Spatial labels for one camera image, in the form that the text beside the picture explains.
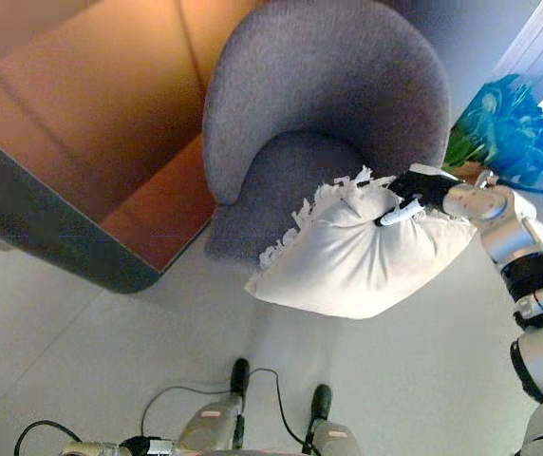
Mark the silver robot leg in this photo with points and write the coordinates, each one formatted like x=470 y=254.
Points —
x=335 y=437
x=214 y=423

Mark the green leafy potted plant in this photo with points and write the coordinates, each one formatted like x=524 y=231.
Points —
x=504 y=123

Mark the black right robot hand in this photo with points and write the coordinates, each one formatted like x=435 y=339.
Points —
x=425 y=187

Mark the silver left robot leg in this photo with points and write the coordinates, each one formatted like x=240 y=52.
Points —
x=214 y=423

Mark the black robot foot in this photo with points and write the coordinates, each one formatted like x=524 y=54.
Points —
x=240 y=375
x=322 y=401

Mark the black left robot foot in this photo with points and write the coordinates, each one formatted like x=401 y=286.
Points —
x=240 y=375

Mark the grey fabric tub armchair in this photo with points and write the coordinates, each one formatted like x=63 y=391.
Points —
x=323 y=71

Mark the silver right robot leg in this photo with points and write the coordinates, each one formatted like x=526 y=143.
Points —
x=335 y=437

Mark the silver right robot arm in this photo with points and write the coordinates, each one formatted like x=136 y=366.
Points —
x=509 y=228

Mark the black right robot foot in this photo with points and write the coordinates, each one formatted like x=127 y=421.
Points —
x=322 y=401

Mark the white ribbed door panel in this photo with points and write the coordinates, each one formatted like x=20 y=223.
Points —
x=532 y=43

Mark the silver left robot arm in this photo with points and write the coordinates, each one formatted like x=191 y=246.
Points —
x=110 y=447

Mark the dark cabinet with brown front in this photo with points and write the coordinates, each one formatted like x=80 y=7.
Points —
x=72 y=133

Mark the white fringed pillow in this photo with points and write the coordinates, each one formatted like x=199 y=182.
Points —
x=347 y=266

